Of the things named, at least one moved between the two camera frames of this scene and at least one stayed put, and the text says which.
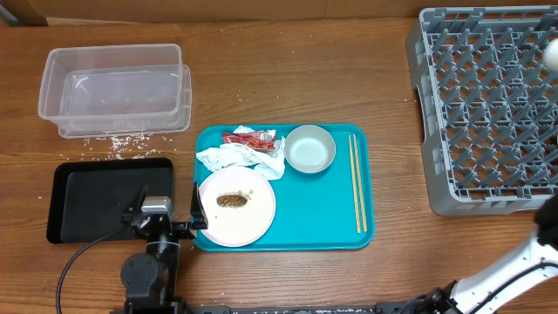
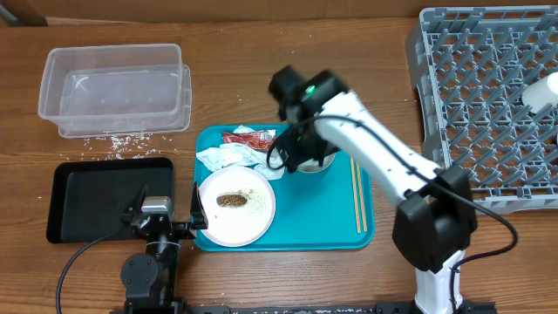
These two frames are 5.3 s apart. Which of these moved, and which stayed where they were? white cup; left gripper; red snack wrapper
Moved: white cup
Stayed: red snack wrapper; left gripper
